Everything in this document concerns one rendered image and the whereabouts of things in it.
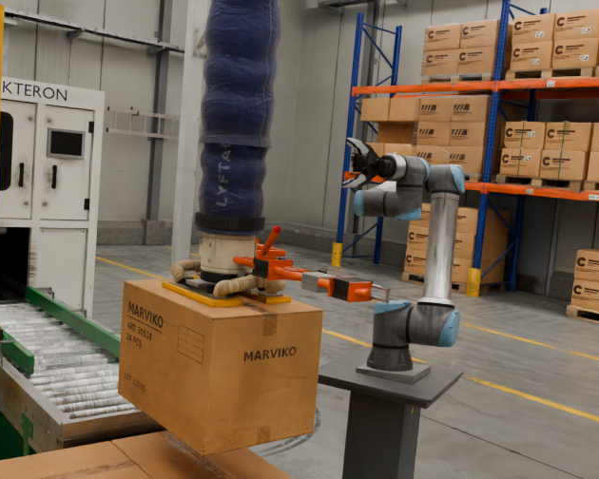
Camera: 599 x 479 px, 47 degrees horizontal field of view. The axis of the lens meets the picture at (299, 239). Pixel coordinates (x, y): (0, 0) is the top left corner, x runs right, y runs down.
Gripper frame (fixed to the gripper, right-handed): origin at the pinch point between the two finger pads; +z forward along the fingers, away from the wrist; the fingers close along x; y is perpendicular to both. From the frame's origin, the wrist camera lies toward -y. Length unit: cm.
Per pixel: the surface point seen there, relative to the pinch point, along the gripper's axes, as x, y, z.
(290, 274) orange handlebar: -32.7, -9.7, 25.1
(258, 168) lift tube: -4.2, 17.9, 20.0
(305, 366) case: -63, -1, 9
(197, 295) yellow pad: -44, 22, 36
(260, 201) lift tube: -14.6, 18.6, 17.8
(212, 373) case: -62, -1, 43
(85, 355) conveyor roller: -103, 160, 16
